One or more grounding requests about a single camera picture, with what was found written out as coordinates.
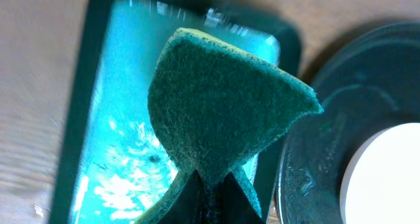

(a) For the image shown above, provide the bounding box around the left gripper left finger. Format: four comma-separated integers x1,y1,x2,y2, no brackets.
157,171,204,224

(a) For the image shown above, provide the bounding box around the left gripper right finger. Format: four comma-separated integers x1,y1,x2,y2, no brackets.
220,172,264,224

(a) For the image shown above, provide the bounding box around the green yellow sponge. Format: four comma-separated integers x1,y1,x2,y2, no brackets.
137,28,323,223

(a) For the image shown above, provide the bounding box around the white plate with stain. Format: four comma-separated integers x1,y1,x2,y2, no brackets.
339,123,419,224

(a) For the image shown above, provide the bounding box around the rectangular black water tray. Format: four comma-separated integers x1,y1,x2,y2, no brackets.
49,0,302,223

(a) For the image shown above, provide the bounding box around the round black tray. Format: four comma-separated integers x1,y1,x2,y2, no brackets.
277,22,419,224

